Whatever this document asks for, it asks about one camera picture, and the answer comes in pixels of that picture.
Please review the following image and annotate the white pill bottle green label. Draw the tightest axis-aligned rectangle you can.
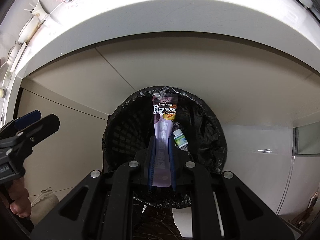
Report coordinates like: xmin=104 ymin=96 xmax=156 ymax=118
xmin=173 ymin=129 xmax=188 ymax=148

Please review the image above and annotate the purple snack stick wrapper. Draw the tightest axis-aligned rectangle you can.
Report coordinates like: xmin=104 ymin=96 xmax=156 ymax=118
xmin=152 ymin=93 xmax=178 ymax=187

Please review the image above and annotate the black lined trash bin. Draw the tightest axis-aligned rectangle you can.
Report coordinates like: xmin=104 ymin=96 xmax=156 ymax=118
xmin=102 ymin=86 xmax=227 ymax=209

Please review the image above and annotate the person's left hand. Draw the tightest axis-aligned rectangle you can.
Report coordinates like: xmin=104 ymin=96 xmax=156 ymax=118
xmin=1 ymin=177 xmax=31 ymax=218

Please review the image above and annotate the white mug with lid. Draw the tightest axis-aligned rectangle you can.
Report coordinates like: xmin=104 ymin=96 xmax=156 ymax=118
xmin=7 ymin=43 xmax=21 ymax=67

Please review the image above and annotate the white ceramic cup with sticks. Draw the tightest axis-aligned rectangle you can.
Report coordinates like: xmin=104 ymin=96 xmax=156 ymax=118
xmin=24 ymin=0 xmax=49 ymax=22

